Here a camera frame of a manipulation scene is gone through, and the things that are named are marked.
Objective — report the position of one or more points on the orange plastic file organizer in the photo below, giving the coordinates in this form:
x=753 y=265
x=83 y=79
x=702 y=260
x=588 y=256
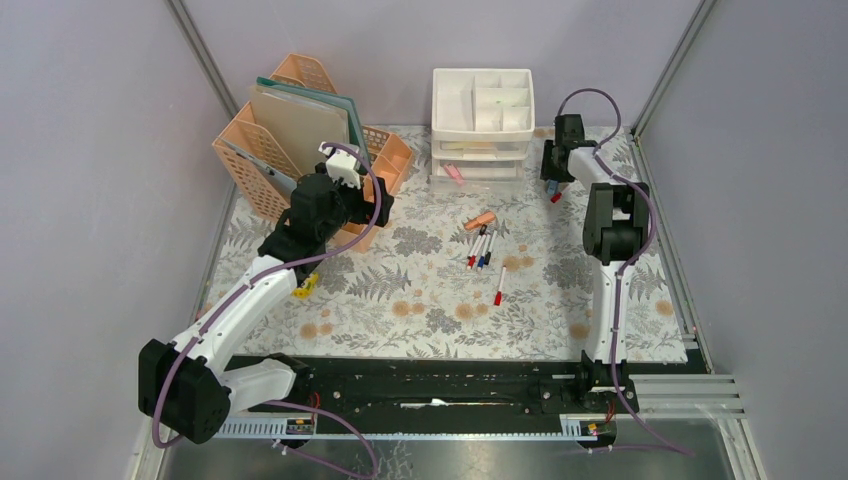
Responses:
x=392 y=158

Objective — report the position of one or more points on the aluminium frame post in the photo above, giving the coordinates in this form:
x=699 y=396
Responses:
x=691 y=32
x=199 y=48

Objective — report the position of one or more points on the beige file folder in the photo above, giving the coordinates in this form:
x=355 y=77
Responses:
x=298 y=124

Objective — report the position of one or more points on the blue cap whiteboard marker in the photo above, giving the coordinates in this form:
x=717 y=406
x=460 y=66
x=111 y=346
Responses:
x=483 y=251

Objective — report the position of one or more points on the black cap whiteboard marker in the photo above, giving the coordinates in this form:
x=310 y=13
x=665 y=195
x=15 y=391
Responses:
x=477 y=242

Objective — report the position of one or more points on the right aluminium frame post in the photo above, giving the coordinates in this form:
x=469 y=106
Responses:
x=691 y=32

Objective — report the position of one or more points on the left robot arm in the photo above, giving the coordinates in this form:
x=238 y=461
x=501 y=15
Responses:
x=184 y=385

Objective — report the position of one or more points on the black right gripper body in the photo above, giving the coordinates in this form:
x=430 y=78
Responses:
x=548 y=170

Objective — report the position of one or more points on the red cap whiteboard marker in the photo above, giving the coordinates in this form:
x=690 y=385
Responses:
x=471 y=262

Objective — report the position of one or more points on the white plastic drawer unit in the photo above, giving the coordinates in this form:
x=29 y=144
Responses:
x=482 y=121

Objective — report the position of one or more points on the yellow owl eraser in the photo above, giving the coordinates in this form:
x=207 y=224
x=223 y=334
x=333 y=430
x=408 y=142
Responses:
x=307 y=287

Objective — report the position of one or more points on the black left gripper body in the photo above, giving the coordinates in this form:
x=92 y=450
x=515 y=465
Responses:
x=357 y=210

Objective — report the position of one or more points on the left aluminium frame post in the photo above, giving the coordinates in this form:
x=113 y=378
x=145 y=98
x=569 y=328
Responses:
x=199 y=48

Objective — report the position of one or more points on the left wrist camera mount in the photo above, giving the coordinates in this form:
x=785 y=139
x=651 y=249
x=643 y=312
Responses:
x=341 y=166

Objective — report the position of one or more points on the floral patterned table mat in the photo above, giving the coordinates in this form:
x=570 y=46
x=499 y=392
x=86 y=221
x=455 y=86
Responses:
x=410 y=293

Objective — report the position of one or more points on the light blue clipboard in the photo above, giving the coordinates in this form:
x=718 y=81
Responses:
x=282 y=183

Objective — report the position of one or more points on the orange highlighter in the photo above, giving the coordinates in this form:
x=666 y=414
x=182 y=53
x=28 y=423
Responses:
x=479 y=221

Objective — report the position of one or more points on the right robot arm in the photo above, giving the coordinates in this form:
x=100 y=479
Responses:
x=616 y=228

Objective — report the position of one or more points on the pink highlighter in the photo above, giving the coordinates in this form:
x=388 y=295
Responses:
x=454 y=173

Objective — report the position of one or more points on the teal file folder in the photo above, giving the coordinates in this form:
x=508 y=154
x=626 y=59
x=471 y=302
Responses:
x=356 y=131

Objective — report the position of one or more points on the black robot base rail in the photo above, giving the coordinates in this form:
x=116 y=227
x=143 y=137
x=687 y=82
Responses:
x=453 y=397

